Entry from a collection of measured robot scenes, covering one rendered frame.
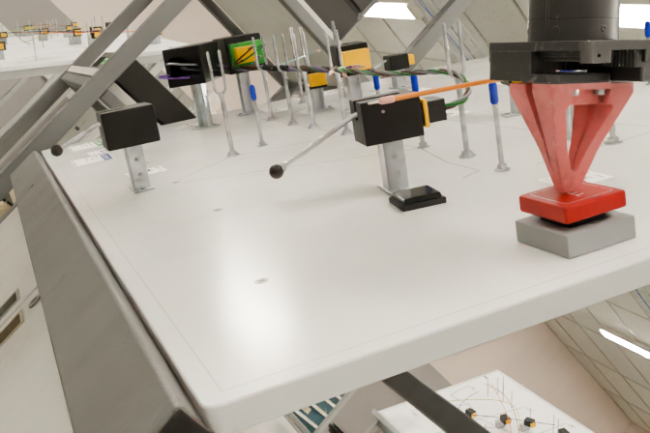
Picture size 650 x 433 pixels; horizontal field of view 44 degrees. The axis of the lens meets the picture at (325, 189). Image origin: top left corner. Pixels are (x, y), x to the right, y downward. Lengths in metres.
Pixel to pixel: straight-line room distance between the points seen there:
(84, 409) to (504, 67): 0.34
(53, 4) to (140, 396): 7.86
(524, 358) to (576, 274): 11.58
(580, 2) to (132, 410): 0.35
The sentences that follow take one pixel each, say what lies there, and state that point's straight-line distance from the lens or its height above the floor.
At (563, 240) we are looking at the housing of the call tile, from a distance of 0.54.
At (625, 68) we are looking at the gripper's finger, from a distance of 0.54.
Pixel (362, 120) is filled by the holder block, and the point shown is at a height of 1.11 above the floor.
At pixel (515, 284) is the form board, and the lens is 0.51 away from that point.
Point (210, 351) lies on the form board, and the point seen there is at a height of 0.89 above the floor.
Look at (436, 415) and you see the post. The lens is 1.23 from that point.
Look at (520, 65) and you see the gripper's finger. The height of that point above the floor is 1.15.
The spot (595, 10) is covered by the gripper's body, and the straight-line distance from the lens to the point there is 0.53.
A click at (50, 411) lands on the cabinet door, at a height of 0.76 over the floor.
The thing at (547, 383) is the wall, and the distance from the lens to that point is 12.60.
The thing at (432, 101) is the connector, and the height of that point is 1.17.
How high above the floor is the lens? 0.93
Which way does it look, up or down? 9 degrees up
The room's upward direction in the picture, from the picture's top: 41 degrees clockwise
